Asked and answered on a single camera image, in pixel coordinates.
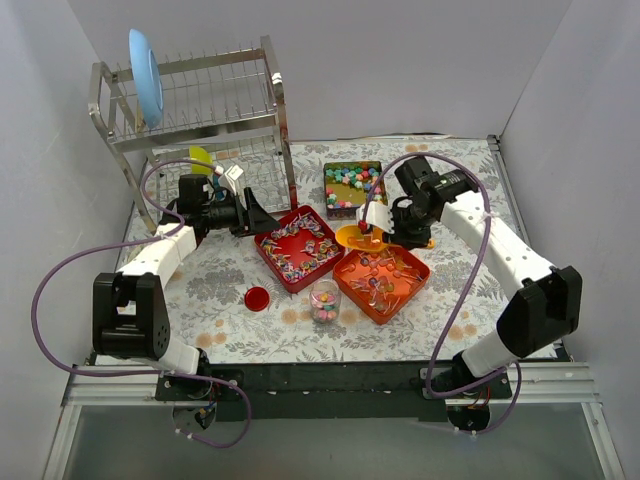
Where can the red tray swirl lollipops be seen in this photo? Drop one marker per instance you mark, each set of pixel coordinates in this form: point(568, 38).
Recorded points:
point(301, 250)

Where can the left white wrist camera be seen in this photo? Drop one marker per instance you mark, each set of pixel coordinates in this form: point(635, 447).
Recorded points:
point(232, 179)

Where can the floral table mat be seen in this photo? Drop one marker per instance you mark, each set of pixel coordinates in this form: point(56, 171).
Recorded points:
point(205, 295)

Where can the red jar lid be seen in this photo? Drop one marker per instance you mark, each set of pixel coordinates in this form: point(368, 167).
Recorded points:
point(257, 299)

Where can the blue plate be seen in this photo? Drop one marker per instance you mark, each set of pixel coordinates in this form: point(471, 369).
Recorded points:
point(147, 78)

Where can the lime green bowl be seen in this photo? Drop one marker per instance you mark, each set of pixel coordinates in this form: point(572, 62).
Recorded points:
point(203, 161)

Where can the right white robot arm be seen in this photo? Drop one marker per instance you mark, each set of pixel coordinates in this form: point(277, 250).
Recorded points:
point(543, 300)

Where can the dark tin star candies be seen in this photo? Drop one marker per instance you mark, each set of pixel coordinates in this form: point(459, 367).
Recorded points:
point(347, 185)

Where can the clear glass jar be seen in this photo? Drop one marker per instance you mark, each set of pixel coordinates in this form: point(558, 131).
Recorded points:
point(325, 301)

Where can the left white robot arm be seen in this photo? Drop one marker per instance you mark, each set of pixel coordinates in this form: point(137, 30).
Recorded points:
point(130, 318)

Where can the orange tray clear lollipops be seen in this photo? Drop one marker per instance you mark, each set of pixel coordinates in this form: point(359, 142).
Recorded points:
point(381, 284)

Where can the yellow plastic scoop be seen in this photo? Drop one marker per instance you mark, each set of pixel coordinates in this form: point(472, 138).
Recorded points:
point(377, 240)

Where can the steel dish rack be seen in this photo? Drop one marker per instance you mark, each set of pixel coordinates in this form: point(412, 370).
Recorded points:
point(232, 104)

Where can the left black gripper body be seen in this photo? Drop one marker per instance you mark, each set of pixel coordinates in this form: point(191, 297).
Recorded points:
point(247, 214)

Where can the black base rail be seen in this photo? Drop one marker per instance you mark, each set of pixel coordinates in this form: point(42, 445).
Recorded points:
point(355, 390)

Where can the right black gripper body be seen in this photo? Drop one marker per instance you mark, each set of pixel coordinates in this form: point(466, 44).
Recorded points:
point(400, 235)

